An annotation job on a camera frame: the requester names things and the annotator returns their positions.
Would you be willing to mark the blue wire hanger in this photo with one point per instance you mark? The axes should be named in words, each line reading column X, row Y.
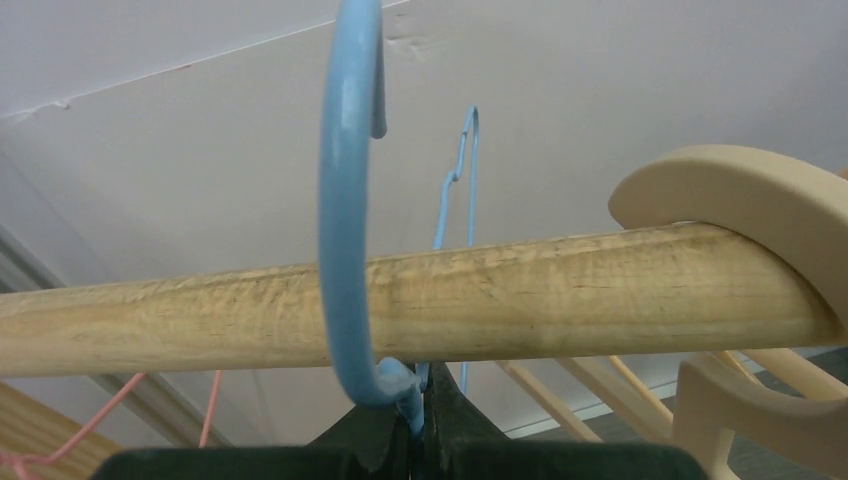
column 353, row 114

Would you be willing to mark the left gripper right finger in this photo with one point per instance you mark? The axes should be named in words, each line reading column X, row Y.
column 459, row 441

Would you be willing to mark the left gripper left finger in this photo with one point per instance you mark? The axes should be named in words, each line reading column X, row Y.
column 368, row 443

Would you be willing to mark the pink wire hanger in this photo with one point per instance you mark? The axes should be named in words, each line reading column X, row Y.
column 66, row 427

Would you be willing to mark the wooden clothes rack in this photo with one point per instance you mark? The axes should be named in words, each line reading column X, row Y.
column 690, row 287

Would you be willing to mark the beige plastic hanger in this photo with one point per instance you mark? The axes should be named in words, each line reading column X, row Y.
column 617, row 389
column 797, row 211

